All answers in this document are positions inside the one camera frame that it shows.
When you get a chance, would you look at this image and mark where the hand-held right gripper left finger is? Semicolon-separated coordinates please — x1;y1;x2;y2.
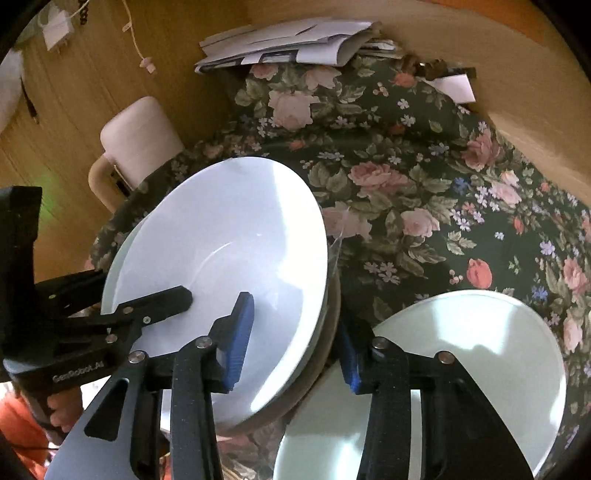
44;292;256;480

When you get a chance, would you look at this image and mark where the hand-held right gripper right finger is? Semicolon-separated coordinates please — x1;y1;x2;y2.
337;318;536;480

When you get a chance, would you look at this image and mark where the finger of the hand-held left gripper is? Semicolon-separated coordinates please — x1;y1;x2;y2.
99;285;193;329
36;270;107;319

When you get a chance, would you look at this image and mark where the pink bowl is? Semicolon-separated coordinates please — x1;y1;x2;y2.
100;157;342;435

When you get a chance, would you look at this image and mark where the mint green plate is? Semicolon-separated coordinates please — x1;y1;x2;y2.
272;290;568;480

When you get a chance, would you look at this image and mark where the person's left hand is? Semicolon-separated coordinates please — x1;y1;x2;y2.
46;388;85;433

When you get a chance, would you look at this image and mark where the dark floral cloth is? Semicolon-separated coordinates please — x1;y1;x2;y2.
90;55;591;480

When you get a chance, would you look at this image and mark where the white charger plug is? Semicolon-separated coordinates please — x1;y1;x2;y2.
44;14;75;51

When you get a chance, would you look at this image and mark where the stack of white papers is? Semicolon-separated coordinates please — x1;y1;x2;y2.
194;17;382;75

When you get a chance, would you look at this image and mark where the small white and dark box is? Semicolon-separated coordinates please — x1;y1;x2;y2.
416;60;477;104

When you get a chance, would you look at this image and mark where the stack of small booklets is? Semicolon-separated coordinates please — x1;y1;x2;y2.
360;37;402;59

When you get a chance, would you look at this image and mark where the white charging cable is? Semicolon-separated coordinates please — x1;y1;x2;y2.
121;0;158;73

